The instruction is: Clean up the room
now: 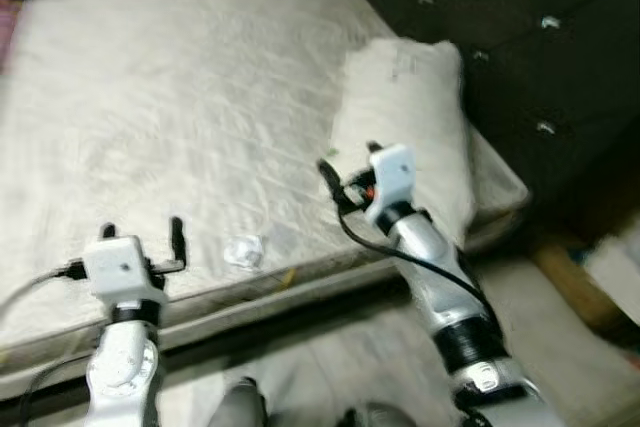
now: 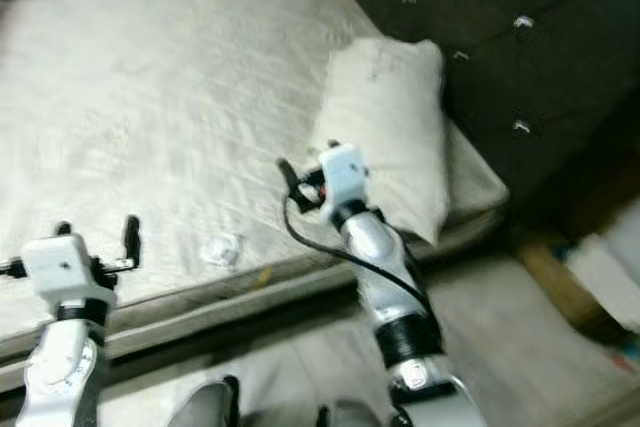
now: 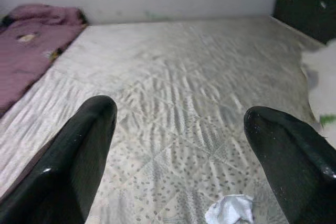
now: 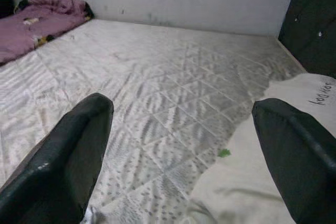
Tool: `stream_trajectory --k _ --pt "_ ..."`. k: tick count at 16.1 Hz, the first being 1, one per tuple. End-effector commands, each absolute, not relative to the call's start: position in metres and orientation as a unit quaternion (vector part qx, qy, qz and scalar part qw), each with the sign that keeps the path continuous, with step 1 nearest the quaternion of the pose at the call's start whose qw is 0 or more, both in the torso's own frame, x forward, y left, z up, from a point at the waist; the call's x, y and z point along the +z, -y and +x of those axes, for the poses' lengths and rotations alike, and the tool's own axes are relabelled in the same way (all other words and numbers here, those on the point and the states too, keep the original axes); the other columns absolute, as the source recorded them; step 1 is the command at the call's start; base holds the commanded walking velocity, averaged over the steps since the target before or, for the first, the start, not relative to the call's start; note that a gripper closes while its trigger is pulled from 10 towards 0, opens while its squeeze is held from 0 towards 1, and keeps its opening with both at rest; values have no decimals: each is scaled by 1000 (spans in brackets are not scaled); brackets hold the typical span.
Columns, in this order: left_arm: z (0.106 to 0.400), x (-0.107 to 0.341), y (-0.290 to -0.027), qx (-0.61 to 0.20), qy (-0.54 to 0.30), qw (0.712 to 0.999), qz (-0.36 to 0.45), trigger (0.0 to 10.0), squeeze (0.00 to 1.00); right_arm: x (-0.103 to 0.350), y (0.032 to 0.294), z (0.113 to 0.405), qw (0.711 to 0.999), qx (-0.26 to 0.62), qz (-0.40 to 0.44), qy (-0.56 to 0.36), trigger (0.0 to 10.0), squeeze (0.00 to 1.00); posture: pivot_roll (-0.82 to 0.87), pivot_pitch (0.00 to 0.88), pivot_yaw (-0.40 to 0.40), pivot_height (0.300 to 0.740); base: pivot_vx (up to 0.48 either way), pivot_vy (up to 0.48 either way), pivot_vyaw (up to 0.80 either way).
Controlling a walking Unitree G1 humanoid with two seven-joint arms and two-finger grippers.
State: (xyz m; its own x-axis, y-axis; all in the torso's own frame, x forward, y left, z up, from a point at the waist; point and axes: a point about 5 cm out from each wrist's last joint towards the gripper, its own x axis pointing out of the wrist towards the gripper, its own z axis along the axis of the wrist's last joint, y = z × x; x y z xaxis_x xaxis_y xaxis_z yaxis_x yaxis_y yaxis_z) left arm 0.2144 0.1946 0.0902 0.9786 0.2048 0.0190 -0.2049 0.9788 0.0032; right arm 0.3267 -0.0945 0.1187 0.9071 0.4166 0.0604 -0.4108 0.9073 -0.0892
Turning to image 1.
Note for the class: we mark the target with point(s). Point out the white tissue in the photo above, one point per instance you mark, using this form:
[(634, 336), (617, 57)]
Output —
[(244, 252)]

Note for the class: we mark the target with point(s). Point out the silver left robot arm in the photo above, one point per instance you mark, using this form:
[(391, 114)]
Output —
[(125, 377)]

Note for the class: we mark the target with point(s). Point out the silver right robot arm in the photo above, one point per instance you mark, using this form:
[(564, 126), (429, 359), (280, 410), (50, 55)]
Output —
[(455, 287)]

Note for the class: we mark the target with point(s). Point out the white flat object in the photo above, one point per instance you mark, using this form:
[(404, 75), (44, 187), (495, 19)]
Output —
[(615, 267)]

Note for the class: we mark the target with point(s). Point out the white quilted mattress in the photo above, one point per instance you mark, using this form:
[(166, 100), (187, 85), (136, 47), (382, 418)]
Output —
[(180, 107)]

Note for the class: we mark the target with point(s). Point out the brown wooden plank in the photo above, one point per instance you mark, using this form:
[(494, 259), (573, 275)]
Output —
[(565, 282)]

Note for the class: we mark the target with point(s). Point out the grey left robot leg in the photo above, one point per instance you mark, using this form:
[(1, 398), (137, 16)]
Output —
[(238, 407)]

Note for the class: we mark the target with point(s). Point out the grey robot leg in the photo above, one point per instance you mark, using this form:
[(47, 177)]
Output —
[(238, 407), (385, 417)]

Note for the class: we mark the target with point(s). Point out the black tufted headboard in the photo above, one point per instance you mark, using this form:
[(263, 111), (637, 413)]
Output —
[(540, 67)]

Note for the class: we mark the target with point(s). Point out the grey right robot leg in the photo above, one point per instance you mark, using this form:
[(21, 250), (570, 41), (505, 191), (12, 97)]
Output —
[(385, 417)]

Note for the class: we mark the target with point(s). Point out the pink cartoon print blanket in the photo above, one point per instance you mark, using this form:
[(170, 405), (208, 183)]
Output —
[(8, 22)]

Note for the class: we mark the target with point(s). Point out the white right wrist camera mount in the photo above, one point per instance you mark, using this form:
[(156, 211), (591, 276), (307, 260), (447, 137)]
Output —
[(392, 175)]

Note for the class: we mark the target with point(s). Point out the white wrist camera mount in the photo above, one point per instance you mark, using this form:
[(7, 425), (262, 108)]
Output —
[(120, 267), (392, 175)]

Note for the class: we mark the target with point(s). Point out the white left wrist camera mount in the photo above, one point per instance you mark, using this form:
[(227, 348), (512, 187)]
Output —
[(120, 267)]

